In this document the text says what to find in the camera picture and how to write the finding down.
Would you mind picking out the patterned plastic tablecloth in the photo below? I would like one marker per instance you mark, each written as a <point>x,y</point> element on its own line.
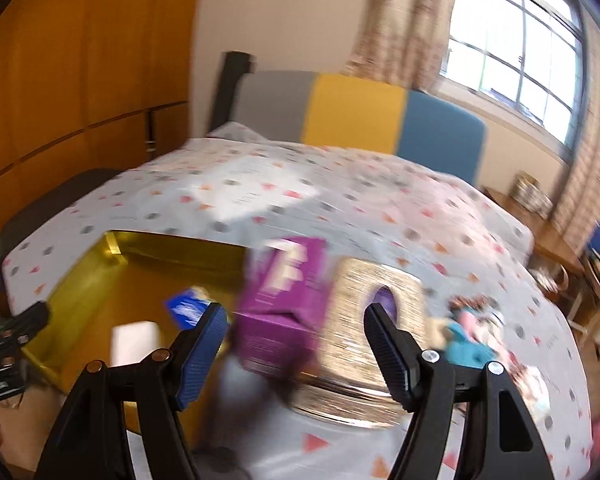
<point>237,188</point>

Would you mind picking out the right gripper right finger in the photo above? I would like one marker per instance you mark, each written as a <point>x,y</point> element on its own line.
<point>396,354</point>

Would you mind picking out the ornate gold tissue box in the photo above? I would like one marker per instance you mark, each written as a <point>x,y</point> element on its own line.
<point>344,382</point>

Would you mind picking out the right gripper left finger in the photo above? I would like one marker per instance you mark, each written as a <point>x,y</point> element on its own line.
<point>203,339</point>

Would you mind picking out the wooden side table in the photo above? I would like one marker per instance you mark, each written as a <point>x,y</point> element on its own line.
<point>548,243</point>

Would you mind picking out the gold metal tray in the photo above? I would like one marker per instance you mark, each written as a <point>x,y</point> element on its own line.
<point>128,277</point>

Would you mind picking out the barred window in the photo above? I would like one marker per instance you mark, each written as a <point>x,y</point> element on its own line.
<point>525,55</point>

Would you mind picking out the blue tissue packet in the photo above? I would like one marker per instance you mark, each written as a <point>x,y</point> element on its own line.
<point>186,308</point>

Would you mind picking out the jars on side table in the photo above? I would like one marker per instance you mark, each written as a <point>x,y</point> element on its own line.
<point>526,191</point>

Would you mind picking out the beige curtain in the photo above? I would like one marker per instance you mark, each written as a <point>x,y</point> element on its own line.
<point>578,207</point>
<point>402,42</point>

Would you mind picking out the purple cardboard tissue box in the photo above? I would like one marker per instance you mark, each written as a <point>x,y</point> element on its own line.
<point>282,307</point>

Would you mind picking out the striped brown scrunchie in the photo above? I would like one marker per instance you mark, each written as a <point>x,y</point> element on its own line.
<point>480,304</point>

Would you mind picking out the blue plush elephant toy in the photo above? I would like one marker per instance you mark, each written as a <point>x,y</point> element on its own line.
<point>460,350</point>

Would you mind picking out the right beige curtain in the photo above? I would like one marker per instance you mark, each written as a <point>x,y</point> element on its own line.
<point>578,207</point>

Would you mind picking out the left beige curtain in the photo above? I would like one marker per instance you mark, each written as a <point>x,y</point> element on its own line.
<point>402,42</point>

